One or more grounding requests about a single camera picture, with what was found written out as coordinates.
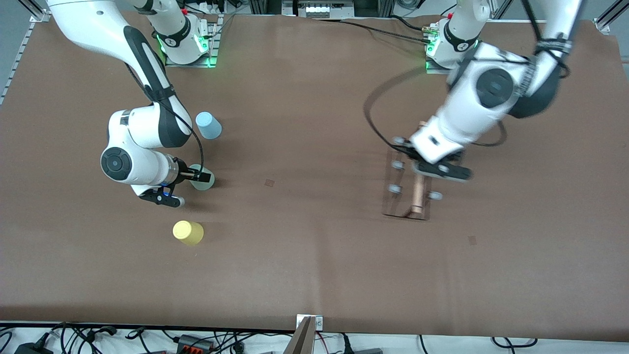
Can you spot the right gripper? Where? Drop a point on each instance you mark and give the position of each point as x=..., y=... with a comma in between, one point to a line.
x=184, y=172

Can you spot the pale green plastic cup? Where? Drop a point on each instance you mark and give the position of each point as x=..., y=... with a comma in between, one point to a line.
x=204, y=185

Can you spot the yellow plastic cup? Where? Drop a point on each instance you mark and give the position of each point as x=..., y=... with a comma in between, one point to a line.
x=188, y=233

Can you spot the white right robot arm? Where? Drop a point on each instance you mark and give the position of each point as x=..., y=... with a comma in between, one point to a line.
x=147, y=132

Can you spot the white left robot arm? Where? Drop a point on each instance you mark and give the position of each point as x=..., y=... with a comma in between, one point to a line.
x=491, y=91

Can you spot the light blue plastic cup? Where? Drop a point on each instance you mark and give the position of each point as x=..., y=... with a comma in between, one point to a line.
x=210, y=127

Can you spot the brown table cover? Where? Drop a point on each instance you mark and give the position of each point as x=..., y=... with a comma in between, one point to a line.
x=314, y=270

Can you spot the black orange connector box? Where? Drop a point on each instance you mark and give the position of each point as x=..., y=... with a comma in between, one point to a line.
x=194, y=345

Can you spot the white power strip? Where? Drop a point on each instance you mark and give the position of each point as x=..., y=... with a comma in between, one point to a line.
x=214, y=7

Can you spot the aluminium corner profile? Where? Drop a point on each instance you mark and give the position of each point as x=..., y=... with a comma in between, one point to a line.
x=604, y=22

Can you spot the black power adapter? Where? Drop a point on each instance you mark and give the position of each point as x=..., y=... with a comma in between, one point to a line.
x=32, y=349

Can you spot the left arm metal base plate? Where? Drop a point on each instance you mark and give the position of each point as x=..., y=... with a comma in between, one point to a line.
x=432, y=69

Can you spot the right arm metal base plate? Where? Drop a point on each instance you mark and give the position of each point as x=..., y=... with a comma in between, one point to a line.
x=214, y=49

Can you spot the white socket strip on frame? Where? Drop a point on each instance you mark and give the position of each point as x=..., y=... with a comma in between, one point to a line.
x=322, y=9

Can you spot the metal camera bracket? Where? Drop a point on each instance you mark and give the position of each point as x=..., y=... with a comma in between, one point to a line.
x=318, y=322

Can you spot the grey camera support beam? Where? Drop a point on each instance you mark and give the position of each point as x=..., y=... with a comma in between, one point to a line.
x=300, y=341

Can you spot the aluminium edge rail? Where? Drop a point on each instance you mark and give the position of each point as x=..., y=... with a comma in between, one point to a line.
x=22, y=51

